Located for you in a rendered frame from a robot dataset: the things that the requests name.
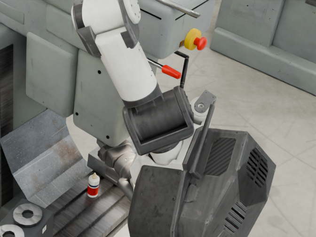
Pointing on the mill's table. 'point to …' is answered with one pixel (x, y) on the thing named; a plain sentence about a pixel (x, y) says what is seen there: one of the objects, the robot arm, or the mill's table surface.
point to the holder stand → (27, 221)
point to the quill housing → (98, 102)
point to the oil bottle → (93, 185)
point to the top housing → (162, 23)
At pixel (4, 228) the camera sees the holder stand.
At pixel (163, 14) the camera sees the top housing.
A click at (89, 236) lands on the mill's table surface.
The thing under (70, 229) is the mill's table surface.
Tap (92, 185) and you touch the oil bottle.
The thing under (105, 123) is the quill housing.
